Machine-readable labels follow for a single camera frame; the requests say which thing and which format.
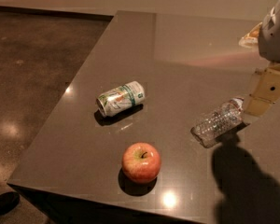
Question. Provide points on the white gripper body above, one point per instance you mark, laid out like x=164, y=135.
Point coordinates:
x=274, y=36

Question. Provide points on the black shoe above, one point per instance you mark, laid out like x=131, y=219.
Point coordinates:
x=8, y=201

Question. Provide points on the red apple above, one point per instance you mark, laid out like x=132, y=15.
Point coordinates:
x=141, y=163

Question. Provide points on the clear plastic water bottle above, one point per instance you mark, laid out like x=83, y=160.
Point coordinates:
x=221, y=120

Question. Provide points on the white plate with food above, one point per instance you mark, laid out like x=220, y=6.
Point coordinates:
x=251, y=39

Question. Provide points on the white green 7up can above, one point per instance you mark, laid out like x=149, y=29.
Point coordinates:
x=121, y=98

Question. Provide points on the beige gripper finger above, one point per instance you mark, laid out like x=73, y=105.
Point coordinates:
x=264, y=90

